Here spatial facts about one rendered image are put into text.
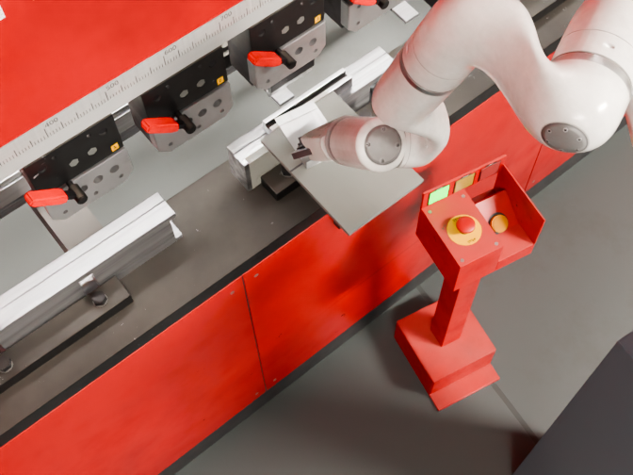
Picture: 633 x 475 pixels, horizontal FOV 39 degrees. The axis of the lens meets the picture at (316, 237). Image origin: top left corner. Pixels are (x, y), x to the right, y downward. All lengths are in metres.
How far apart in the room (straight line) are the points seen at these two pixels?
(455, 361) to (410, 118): 1.30
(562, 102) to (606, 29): 0.11
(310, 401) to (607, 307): 0.91
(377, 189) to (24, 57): 0.72
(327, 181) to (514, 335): 1.14
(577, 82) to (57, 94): 0.68
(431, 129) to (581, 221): 1.58
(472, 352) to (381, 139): 1.21
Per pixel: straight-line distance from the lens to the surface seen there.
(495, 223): 1.94
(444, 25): 1.09
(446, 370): 2.43
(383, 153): 1.35
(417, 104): 1.21
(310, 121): 1.71
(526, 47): 1.04
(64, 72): 1.24
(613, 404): 1.73
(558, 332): 2.66
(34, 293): 1.66
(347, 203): 1.62
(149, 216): 1.68
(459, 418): 2.52
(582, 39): 1.06
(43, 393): 1.68
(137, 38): 1.27
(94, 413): 1.83
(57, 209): 1.43
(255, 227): 1.74
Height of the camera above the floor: 2.40
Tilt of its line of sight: 62 degrees down
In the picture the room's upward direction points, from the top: 2 degrees counter-clockwise
